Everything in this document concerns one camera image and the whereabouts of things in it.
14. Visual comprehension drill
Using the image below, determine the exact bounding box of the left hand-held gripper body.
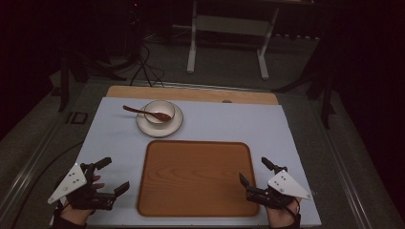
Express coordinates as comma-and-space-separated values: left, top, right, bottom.
47, 161, 117, 212

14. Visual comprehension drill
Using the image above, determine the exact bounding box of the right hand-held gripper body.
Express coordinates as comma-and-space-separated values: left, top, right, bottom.
245, 165, 313, 210

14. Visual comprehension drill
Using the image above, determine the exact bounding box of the person's right hand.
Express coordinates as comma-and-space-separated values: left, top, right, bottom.
266, 197, 303, 229

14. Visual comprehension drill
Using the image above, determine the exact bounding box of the person's left hand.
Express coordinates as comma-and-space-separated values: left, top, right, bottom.
59, 174, 106, 227

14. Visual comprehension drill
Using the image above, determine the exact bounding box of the brown wooden tray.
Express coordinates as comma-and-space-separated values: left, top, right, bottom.
137, 139, 261, 219

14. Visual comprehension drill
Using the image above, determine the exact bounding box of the pale blue table mat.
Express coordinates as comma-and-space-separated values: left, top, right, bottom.
51, 96, 323, 229

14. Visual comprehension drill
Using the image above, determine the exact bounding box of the white round saucer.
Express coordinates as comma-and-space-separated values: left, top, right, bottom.
136, 101, 184, 138

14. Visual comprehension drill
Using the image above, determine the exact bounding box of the brown wooden spoon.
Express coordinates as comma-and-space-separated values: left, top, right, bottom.
122, 105, 173, 123

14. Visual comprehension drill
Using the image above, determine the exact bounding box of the white ceramic bowl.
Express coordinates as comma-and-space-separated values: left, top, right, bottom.
143, 99, 177, 125

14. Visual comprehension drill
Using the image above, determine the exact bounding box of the black metal stand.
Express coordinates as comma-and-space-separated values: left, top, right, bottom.
272, 61, 337, 130
56, 52, 89, 113

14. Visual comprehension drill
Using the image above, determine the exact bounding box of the black wrist strap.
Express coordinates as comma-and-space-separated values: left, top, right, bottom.
284, 197, 303, 229

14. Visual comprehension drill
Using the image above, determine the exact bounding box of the black rectangular floor frame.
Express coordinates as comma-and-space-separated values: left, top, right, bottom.
65, 111, 89, 126

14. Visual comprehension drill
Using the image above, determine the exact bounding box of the black cable bundle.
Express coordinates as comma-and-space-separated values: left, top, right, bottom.
128, 42, 166, 89

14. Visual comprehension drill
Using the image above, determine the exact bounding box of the white metal table frame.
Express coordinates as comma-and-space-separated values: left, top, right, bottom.
185, 0, 281, 81

